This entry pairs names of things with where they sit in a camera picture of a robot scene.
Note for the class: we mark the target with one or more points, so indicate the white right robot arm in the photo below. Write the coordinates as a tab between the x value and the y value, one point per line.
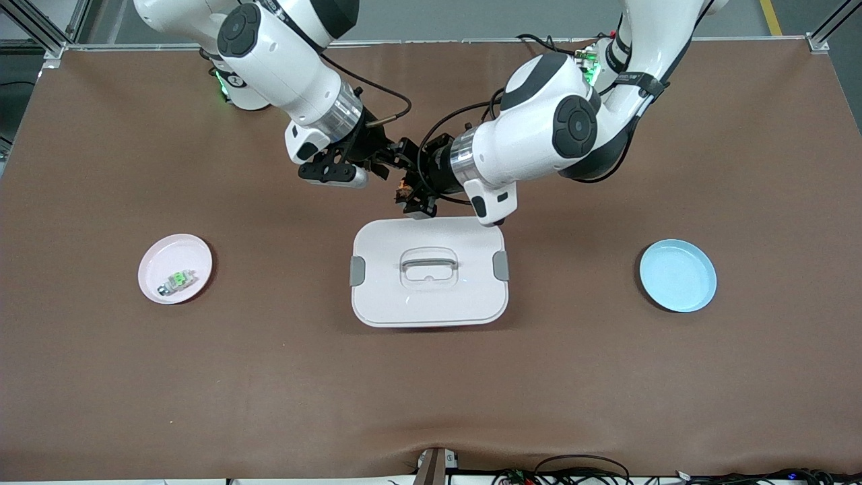
283	60

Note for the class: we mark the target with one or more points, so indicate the light blue round plate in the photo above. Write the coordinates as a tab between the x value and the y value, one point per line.
677	276

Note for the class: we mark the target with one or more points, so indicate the pink round plate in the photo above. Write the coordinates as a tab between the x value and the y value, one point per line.
175	252

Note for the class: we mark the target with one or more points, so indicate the aluminium frame strut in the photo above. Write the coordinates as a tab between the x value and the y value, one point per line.
54	47
818	42

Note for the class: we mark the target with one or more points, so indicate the white lidded storage box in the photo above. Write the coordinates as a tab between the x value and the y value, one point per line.
431	303

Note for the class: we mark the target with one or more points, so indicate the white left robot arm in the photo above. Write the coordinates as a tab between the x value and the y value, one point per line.
539	135

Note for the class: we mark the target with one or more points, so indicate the metal table edge bracket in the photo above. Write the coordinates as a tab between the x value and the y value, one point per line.
434	468

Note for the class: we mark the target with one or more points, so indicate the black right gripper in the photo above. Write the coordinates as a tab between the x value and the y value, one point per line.
368	143

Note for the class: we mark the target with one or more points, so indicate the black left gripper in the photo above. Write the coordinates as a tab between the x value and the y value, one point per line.
436	166

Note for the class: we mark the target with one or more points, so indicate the green push-button switch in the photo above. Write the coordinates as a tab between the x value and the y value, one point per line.
177	279

